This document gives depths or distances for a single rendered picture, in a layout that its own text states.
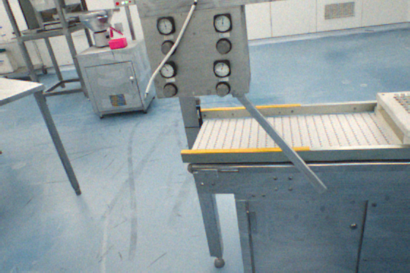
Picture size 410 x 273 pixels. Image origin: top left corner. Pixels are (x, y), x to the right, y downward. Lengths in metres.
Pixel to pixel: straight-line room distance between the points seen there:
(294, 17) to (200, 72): 5.37
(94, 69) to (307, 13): 4.08
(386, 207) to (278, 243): 0.35
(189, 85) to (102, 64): 2.68
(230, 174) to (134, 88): 2.57
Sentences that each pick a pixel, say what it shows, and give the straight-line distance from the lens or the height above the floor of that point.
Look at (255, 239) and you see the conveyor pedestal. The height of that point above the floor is 0.48.
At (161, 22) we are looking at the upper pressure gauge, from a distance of 0.66.
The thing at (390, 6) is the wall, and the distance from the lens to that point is 6.61.
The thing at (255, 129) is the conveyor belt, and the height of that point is 0.83.
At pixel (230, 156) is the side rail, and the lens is 0.80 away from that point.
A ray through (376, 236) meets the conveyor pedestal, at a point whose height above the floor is 0.51.
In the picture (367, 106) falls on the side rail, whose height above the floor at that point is 0.85.
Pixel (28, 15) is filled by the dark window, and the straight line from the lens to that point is 6.94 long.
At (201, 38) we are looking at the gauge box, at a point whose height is 1.17.
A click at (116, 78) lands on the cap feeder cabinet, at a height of 0.46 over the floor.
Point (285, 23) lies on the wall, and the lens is 5.98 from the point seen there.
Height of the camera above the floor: 1.29
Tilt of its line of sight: 25 degrees down
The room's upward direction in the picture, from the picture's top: 9 degrees counter-clockwise
